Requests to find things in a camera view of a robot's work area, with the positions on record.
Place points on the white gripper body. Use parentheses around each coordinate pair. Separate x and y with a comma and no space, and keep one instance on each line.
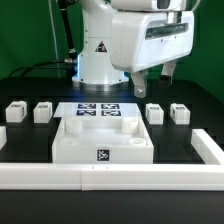
(143,40)

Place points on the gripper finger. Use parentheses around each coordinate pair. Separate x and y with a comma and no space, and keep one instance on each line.
(166,77)
(140,83)

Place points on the white square tabletop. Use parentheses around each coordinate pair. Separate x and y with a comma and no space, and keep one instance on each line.
(110,140)

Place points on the white sheet with tags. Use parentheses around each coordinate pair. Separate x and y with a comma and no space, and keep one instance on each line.
(97,109)

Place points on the thin white pole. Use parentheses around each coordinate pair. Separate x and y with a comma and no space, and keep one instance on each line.
(53,29)

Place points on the white U-shaped fence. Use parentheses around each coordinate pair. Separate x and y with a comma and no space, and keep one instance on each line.
(45,176)

